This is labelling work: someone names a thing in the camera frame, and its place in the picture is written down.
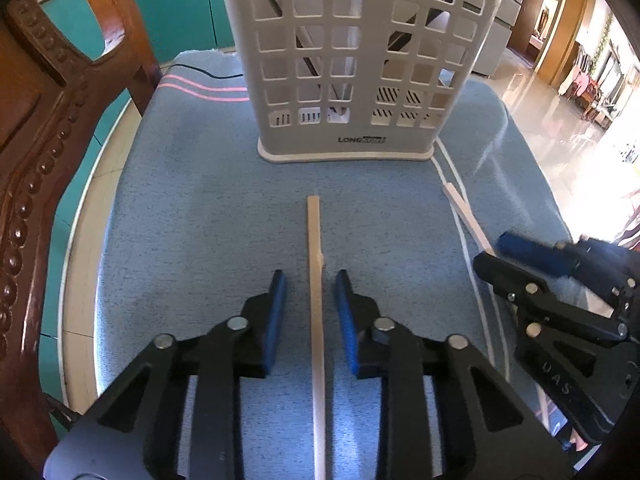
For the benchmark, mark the wooden furniture set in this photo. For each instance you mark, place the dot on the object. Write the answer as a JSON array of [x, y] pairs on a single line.
[[592, 85]]

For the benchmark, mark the white plastic utensil basket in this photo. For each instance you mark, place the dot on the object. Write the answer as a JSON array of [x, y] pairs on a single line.
[[350, 140]]

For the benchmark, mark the light wooden chopstick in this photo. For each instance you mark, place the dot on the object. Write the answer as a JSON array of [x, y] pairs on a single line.
[[467, 215], [316, 335]]

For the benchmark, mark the dark chopstick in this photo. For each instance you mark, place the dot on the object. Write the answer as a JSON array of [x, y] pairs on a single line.
[[415, 20], [305, 55]]

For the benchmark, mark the wooden door frame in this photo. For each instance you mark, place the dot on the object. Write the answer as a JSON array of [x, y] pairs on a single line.
[[555, 15]]

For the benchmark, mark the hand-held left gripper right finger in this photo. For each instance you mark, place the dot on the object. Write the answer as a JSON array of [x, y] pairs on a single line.
[[345, 320]]

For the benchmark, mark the blue striped towel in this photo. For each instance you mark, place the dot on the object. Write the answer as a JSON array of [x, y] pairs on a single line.
[[210, 200]]

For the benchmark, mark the silver refrigerator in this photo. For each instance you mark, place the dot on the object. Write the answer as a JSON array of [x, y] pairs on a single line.
[[500, 20]]

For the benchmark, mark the carved wooden chair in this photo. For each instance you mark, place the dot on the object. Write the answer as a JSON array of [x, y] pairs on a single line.
[[40, 160]]

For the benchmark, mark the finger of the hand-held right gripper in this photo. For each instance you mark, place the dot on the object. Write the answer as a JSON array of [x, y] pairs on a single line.
[[505, 272], [530, 252]]

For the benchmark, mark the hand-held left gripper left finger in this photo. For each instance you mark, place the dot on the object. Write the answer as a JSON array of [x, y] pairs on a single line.
[[277, 320]]

